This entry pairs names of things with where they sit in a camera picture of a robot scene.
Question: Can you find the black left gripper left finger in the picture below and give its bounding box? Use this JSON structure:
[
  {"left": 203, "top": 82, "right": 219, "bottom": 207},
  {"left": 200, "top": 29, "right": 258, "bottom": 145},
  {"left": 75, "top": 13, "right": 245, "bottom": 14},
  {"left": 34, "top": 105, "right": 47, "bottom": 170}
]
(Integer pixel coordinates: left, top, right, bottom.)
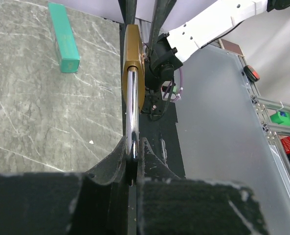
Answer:
[{"left": 83, "top": 137, "right": 129, "bottom": 235}]

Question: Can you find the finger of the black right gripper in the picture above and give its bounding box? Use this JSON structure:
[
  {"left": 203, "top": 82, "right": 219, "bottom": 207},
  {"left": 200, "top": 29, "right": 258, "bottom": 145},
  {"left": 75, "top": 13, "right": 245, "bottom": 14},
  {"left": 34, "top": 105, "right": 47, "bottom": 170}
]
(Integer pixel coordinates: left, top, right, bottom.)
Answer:
[
  {"left": 147, "top": 0, "right": 177, "bottom": 58},
  {"left": 124, "top": 0, "right": 137, "bottom": 24}
]

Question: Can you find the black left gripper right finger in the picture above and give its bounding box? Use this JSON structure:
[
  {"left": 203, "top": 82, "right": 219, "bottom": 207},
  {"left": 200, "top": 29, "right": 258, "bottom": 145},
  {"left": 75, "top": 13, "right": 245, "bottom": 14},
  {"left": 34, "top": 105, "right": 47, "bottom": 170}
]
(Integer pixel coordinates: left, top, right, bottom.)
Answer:
[{"left": 136, "top": 137, "right": 184, "bottom": 235}]

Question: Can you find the large brass padlock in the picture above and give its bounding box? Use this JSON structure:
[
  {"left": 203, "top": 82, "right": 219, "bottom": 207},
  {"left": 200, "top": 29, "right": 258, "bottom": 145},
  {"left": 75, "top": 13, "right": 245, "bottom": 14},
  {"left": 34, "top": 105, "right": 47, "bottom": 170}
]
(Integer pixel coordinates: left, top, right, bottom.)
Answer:
[{"left": 122, "top": 24, "right": 145, "bottom": 162}]

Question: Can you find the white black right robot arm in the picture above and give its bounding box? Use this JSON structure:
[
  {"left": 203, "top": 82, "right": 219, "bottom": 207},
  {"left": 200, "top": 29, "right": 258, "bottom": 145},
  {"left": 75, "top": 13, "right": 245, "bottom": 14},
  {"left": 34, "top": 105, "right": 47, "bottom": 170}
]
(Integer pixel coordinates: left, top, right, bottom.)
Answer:
[{"left": 119, "top": 0, "right": 290, "bottom": 92}]

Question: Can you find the teal rectangular box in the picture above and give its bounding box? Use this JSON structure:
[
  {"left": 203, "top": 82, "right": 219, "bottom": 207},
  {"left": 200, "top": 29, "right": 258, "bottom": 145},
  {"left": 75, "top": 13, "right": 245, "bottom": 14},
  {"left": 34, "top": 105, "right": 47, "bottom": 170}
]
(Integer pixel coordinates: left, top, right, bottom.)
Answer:
[{"left": 48, "top": 2, "right": 80, "bottom": 73}]

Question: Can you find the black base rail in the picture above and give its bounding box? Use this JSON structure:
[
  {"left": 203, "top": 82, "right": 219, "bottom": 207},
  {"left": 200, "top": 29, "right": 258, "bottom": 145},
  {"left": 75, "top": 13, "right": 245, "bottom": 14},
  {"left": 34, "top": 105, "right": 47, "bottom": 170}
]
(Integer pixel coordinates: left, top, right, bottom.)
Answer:
[{"left": 127, "top": 34, "right": 185, "bottom": 182}]

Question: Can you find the aluminium table frame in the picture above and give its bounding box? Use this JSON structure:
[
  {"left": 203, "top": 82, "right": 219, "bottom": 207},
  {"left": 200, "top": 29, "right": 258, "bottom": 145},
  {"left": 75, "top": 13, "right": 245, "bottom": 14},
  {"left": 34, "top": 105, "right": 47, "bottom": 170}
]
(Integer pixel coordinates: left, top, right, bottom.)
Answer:
[{"left": 218, "top": 39, "right": 290, "bottom": 164}]

